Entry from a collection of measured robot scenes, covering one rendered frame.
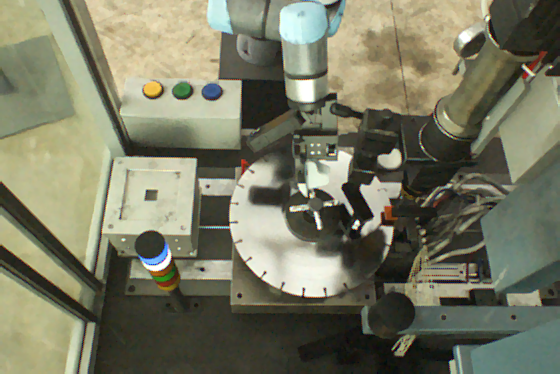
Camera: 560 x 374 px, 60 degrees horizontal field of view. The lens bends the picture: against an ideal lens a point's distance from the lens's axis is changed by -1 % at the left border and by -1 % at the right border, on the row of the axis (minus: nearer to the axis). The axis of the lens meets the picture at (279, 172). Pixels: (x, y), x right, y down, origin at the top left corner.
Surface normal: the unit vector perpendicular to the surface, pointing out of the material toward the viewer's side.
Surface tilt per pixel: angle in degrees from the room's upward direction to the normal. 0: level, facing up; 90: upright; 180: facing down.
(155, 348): 0
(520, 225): 90
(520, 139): 90
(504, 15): 90
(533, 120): 90
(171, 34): 0
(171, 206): 0
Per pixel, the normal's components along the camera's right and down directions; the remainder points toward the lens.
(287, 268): 0.06, -0.46
